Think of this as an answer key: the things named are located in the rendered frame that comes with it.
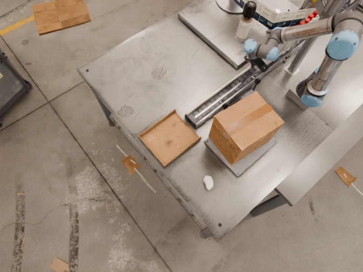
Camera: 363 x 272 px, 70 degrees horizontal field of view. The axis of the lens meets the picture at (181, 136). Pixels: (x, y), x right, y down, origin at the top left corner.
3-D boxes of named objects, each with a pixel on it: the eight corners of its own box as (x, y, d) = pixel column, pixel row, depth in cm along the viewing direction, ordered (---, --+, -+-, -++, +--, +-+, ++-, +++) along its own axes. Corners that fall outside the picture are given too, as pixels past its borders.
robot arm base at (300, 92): (305, 77, 179) (313, 69, 170) (322, 93, 176) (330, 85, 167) (291, 89, 175) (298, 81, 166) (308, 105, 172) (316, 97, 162)
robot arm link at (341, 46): (324, 94, 162) (370, 20, 113) (316, 113, 157) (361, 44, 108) (304, 87, 166) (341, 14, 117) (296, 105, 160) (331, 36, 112)
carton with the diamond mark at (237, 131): (244, 113, 172) (256, 90, 148) (268, 141, 165) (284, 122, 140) (208, 136, 165) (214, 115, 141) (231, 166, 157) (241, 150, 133)
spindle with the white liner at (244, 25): (240, 32, 198) (251, -3, 171) (249, 38, 195) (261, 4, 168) (232, 37, 196) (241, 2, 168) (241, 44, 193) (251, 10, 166)
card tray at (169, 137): (175, 111, 174) (175, 108, 171) (200, 138, 166) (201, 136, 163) (139, 137, 166) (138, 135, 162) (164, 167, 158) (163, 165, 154)
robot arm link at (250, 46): (254, 53, 144) (240, 49, 148) (256, 60, 155) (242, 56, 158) (260, 39, 144) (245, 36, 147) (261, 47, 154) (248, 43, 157)
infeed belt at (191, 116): (335, 7, 217) (337, 2, 213) (343, 12, 215) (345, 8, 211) (186, 117, 171) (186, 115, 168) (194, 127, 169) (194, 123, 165)
